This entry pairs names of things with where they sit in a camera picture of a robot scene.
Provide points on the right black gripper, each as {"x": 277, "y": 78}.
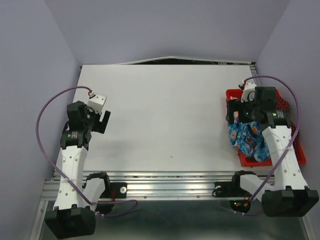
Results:
{"x": 236, "y": 105}

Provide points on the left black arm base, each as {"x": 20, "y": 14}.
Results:
{"x": 115, "y": 190}

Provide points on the blue floral skirt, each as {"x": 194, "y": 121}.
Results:
{"x": 248, "y": 139}

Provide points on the red plastic bin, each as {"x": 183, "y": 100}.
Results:
{"x": 249, "y": 161}

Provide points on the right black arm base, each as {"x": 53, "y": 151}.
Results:
{"x": 227, "y": 189}

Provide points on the red polka dot skirt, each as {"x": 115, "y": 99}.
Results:
{"x": 282, "y": 104}

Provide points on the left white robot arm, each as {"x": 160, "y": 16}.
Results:
{"x": 73, "y": 213}

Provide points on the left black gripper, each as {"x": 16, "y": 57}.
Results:
{"x": 97, "y": 127}

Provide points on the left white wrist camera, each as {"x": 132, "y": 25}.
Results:
{"x": 96, "y": 101}

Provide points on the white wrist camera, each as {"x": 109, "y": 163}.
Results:
{"x": 96, "y": 101}
{"x": 248, "y": 91}

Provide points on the aluminium frame rail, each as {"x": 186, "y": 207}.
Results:
{"x": 170, "y": 185}

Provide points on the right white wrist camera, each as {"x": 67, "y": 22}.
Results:
{"x": 248, "y": 91}

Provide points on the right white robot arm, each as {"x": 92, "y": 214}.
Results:
{"x": 284, "y": 192}

